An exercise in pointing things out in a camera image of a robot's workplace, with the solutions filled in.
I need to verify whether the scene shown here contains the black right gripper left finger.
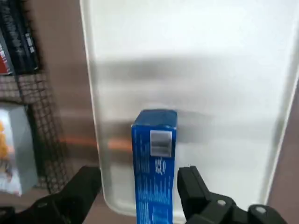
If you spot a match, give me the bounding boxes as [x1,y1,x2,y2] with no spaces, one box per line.
[0,166,102,224]

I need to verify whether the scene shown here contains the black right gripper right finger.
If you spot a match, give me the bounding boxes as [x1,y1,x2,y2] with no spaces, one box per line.
[177,166,288,224]

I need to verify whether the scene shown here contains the blue Oreo cookie box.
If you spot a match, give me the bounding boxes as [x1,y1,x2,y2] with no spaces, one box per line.
[130,109,178,224]

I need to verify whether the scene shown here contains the white plastic tray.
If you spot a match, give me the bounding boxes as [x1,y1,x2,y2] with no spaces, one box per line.
[79,0,299,214]

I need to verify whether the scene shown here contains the white Franzzi biscuit box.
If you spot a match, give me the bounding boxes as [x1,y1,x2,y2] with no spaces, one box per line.
[0,106,39,196]

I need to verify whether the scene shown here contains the blue brown Chocofello cookie box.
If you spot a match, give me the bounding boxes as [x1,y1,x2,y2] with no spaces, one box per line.
[0,0,40,76]

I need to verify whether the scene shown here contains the black wire shelf rack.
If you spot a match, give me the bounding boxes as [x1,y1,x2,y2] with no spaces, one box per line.
[0,0,73,194]

